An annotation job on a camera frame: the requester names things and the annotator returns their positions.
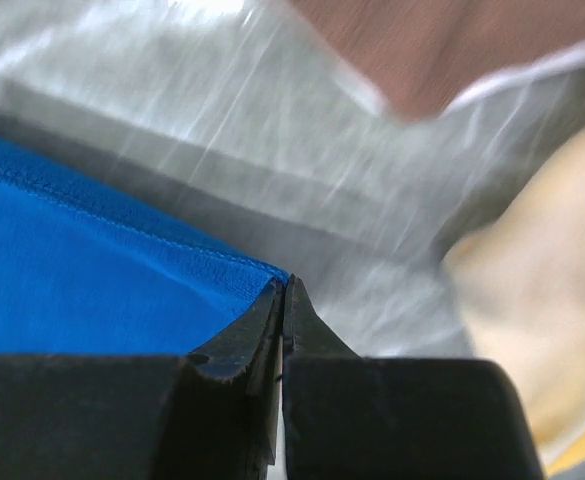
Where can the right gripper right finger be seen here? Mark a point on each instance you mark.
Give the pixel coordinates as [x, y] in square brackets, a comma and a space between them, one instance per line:
[352, 417]

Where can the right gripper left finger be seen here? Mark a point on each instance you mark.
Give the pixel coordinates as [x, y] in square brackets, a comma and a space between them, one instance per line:
[211, 414]

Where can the blue towel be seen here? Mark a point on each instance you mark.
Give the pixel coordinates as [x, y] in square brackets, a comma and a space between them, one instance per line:
[86, 269]

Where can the yellow cream towel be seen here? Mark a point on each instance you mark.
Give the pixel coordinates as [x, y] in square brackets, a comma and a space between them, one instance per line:
[519, 287]

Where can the brown orange towel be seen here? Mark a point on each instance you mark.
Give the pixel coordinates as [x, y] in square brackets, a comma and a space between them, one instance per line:
[422, 58]

